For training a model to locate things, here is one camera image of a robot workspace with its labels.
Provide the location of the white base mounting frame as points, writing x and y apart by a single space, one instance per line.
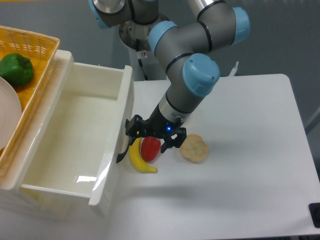
233 72

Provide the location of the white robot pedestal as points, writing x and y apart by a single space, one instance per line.
145 66

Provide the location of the yellow woven basket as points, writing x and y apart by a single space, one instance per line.
40 49

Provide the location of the red bell pepper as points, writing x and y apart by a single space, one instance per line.
150 147

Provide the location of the white plate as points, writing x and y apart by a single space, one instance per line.
10 112

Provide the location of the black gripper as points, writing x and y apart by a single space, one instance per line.
163 123

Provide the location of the black corner device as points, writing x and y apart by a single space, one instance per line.
314 209

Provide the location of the black top drawer handle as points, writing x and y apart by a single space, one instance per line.
121 156

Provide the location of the yellow banana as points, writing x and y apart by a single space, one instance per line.
137 161

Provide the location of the white drawer cabinet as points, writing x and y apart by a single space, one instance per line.
20 150

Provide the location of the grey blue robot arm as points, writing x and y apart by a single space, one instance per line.
183 53

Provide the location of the white drawer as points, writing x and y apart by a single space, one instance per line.
75 158

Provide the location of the green bell pepper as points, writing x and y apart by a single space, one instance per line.
16 69

